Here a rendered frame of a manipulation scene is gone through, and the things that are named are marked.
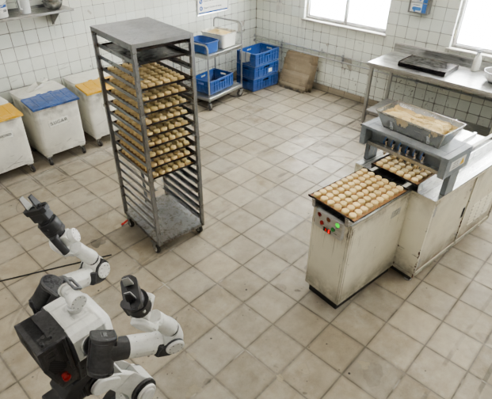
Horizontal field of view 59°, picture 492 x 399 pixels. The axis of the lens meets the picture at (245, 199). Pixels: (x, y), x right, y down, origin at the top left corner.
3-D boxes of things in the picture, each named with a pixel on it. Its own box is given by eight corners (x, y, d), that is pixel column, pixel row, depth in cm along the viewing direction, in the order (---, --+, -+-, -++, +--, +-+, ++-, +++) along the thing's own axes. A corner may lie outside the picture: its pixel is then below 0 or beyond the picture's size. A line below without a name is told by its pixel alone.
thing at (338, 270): (358, 252, 392) (375, 165, 342) (390, 272, 371) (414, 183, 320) (303, 288, 356) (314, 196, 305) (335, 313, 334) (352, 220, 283)
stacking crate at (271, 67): (261, 66, 756) (261, 54, 745) (278, 71, 734) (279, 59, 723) (236, 74, 720) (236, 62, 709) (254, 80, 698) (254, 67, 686)
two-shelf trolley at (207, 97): (216, 87, 728) (214, 15, 664) (244, 95, 700) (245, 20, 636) (181, 103, 672) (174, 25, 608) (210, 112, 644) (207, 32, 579)
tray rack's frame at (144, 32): (206, 231, 409) (195, 32, 308) (158, 254, 382) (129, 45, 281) (169, 200, 449) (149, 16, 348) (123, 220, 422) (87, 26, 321)
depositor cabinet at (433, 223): (420, 193, 471) (440, 121, 423) (485, 225, 426) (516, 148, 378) (341, 241, 404) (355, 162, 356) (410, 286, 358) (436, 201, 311)
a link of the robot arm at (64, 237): (66, 215, 193) (82, 233, 199) (45, 226, 194) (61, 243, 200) (62, 230, 184) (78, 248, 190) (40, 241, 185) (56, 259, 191)
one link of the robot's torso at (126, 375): (146, 407, 228) (85, 401, 190) (127, 385, 238) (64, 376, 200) (164, 381, 230) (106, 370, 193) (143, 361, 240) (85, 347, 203)
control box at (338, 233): (317, 222, 313) (319, 207, 305) (343, 239, 298) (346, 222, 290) (314, 224, 311) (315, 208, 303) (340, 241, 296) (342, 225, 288)
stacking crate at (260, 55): (260, 54, 745) (260, 42, 734) (279, 59, 724) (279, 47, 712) (236, 62, 708) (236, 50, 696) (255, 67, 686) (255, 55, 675)
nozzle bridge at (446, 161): (379, 150, 374) (387, 112, 354) (459, 186, 328) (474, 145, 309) (355, 161, 356) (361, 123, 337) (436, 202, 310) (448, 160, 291)
